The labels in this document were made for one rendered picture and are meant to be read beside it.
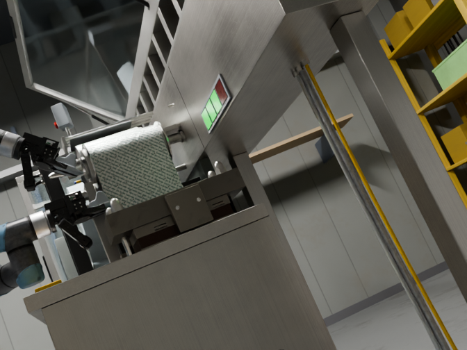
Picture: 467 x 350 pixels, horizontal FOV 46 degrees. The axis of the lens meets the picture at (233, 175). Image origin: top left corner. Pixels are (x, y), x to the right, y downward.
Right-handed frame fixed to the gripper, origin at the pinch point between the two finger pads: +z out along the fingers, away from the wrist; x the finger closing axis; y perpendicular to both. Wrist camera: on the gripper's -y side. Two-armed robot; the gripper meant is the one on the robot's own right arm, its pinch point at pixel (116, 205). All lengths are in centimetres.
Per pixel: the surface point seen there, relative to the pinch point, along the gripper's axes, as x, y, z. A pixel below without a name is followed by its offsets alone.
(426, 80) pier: 281, 73, 379
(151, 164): -0.3, 8.5, 14.8
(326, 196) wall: 331, 5, 243
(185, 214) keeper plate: -21.9, -13.6, 13.2
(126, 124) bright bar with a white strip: 31, 35, 19
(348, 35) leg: -76, 1, 46
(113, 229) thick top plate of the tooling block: -19.9, -10.3, -5.8
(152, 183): -0.3, 2.4, 12.8
